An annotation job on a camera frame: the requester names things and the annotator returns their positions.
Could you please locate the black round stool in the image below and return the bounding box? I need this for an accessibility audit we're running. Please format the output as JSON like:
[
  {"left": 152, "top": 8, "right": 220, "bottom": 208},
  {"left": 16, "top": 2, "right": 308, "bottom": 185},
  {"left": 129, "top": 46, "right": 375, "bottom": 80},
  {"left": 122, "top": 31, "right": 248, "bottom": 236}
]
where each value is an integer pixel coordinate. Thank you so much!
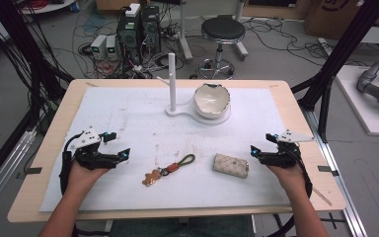
[{"left": 196, "top": 14, "right": 248, "bottom": 81}]

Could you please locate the aluminium floor rail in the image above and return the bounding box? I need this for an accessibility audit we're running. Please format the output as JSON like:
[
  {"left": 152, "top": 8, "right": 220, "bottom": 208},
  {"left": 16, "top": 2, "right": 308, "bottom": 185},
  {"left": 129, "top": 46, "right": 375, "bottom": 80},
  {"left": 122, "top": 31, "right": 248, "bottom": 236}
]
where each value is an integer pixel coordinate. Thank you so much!
[
  {"left": 0, "top": 128, "right": 38, "bottom": 220},
  {"left": 301, "top": 108, "right": 369, "bottom": 237}
]

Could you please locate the cardboard box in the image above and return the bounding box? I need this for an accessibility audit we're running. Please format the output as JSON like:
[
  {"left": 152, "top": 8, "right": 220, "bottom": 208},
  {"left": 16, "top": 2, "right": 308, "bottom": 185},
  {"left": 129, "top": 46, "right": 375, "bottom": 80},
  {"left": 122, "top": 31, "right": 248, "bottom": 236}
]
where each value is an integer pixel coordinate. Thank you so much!
[{"left": 303, "top": 0, "right": 379, "bottom": 41}]

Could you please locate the person's left hand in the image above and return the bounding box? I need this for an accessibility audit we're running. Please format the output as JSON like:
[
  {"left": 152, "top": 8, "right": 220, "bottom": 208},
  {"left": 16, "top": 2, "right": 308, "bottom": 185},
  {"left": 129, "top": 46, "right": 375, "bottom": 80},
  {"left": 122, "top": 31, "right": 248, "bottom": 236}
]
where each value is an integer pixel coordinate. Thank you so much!
[{"left": 65, "top": 160, "right": 112, "bottom": 199}]

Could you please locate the keychain with brown bear charm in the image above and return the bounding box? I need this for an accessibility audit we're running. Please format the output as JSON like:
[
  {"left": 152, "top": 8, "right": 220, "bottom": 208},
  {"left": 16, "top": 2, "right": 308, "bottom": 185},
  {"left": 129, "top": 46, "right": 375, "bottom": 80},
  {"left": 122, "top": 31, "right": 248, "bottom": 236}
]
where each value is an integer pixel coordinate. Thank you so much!
[{"left": 141, "top": 153, "right": 196, "bottom": 188}]

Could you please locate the white metal stand leg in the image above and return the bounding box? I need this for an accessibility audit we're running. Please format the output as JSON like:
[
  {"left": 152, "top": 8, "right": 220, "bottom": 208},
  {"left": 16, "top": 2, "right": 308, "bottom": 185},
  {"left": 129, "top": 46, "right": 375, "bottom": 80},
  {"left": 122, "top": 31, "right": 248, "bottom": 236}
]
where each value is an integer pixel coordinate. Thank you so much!
[
  {"left": 177, "top": 0, "right": 194, "bottom": 62},
  {"left": 232, "top": 0, "right": 250, "bottom": 62}
]

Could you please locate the white table mat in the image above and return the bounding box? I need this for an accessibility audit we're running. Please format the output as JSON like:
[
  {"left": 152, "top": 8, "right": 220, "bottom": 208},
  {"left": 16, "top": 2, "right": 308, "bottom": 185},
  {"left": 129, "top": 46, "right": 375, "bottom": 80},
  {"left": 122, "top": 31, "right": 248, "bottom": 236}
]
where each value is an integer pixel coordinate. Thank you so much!
[{"left": 38, "top": 86, "right": 292, "bottom": 213}]

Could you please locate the white stand with post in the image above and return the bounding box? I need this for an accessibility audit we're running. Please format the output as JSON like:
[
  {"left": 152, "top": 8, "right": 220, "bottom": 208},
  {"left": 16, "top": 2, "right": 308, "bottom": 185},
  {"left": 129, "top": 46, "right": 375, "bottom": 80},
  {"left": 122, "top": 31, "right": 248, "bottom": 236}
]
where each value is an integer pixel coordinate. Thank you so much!
[{"left": 155, "top": 52, "right": 232, "bottom": 126}]

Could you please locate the white floor platform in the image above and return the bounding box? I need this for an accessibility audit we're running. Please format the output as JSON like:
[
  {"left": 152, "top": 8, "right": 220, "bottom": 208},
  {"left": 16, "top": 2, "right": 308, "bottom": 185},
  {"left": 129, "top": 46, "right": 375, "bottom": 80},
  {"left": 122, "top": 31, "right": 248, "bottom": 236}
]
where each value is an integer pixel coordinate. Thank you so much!
[{"left": 335, "top": 64, "right": 379, "bottom": 138}]

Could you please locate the white egg-shaped bowl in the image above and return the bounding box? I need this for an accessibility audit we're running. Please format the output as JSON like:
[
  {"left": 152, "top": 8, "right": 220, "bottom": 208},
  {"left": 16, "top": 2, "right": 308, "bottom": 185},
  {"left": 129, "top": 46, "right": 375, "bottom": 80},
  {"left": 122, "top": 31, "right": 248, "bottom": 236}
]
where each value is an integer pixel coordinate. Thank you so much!
[{"left": 192, "top": 82, "right": 232, "bottom": 120}]

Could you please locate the person's right hand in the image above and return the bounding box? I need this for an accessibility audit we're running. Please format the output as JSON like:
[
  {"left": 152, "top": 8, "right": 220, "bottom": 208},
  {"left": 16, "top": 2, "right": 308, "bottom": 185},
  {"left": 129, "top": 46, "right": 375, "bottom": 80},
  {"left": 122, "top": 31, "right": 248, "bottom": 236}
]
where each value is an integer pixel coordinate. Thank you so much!
[{"left": 265, "top": 163, "right": 308, "bottom": 200}]

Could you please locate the black tape strip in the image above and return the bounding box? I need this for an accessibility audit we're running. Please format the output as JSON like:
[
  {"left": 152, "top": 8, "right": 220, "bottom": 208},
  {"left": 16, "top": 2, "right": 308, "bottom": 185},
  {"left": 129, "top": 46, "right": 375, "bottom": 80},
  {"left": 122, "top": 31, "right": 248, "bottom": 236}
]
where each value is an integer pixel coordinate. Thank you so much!
[
  {"left": 317, "top": 165, "right": 341, "bottom": 178},
  {"left": 15, "top": 166, "right": 43, "bottom": 181}
]

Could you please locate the black computer tower white top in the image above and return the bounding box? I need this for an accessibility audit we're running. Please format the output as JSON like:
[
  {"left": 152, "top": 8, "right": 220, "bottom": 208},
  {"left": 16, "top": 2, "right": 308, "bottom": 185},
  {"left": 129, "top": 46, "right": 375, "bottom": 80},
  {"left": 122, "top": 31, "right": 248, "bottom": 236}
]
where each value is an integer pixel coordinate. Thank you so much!
[{"left": 115, "top": 2, "right": 143, "bottom": 65}]

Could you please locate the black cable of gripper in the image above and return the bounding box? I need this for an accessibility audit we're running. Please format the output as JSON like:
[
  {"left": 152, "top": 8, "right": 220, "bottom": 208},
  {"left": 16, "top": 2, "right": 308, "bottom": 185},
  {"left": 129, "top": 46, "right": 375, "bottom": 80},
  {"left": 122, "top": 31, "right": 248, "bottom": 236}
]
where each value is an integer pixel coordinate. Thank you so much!
[
  {"left": 58, "top": 131, "right": 85, "bottom": 196},
  {"left": 290, "top": 142, "right": 314, "bottom": 199}
]

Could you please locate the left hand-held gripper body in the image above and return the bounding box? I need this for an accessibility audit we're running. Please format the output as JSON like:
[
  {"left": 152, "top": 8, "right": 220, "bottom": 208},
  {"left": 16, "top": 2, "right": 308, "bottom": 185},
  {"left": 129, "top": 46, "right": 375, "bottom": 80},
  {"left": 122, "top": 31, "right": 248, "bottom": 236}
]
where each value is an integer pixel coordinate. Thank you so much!
[{"left": 69, "top": 125, "right": 122, "bottom": 171}]

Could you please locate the white power supply box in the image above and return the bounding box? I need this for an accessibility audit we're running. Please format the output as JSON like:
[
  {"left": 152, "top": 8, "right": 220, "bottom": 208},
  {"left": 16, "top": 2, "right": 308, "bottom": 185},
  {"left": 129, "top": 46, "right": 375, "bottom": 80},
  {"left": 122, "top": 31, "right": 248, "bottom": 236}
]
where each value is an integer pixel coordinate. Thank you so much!
[
  {"left": 90, "top": 34, "right": 109, "bottom": 61},
  {"left": 106, "top": 35, "right": 119, "bottom": 61}
]

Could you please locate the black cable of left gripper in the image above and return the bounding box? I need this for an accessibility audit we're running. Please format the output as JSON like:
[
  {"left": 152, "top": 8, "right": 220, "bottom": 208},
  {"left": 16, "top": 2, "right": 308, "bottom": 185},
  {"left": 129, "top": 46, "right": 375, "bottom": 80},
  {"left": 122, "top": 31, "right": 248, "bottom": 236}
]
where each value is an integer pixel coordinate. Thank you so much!
[{"left": 58, "top": 131, "right": 85, "bottom": 196}]

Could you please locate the black frame post with cables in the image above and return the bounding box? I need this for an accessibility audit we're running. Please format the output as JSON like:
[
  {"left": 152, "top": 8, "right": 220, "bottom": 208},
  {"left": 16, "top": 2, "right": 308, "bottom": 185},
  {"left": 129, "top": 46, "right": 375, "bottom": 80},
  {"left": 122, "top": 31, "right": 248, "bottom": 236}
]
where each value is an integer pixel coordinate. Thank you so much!
[{"left": 0, "top": 0, "right": 75, "bottom": 196}]

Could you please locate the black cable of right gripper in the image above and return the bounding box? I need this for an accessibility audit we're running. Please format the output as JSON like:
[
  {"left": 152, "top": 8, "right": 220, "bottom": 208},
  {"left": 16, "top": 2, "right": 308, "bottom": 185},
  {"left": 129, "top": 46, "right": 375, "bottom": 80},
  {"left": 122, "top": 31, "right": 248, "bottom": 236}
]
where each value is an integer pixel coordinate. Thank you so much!
[{"left": 290, "top": 142, "right": 314, "bottom": 199}]

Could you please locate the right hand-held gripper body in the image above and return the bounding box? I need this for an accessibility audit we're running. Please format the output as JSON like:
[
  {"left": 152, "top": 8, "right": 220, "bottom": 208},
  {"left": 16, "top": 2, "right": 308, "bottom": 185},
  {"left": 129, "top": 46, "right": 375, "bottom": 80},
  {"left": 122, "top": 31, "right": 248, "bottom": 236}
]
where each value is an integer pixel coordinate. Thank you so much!
[{"left": 258, "top": 128, "right": 316, "bottom": 169}]

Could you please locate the beige quilted key pouch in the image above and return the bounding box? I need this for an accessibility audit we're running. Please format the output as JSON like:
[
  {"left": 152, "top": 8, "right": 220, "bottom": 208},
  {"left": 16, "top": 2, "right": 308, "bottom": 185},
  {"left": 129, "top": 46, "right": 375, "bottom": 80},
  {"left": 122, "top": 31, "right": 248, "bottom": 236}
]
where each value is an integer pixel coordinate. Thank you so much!
[{"left": 211, "top": 152, "right": 251, "bottom": 180}]

